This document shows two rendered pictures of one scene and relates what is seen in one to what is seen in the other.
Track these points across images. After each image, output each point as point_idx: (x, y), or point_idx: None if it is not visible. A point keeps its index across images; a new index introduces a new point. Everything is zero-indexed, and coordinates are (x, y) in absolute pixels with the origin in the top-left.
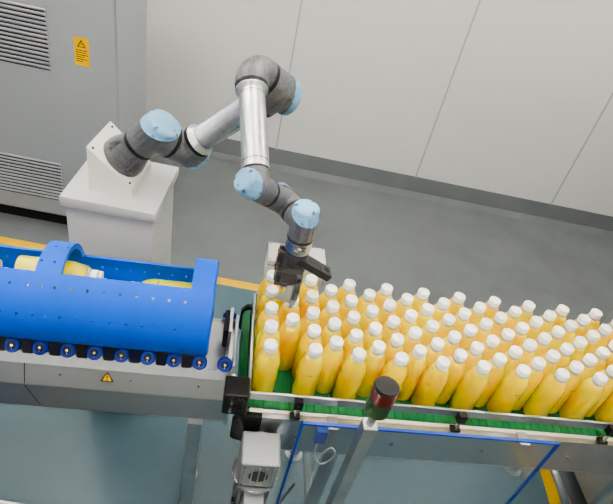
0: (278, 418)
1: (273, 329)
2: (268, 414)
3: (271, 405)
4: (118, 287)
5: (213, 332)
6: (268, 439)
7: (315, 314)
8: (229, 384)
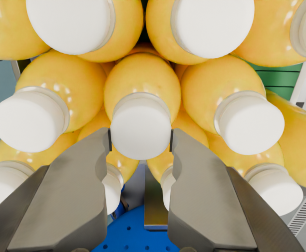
0: None
1: (302, 194)
2: (301, 92)
3: (287, 87)
4: None
5: (144, 186)
6: None
7: (250, 10)
8: None
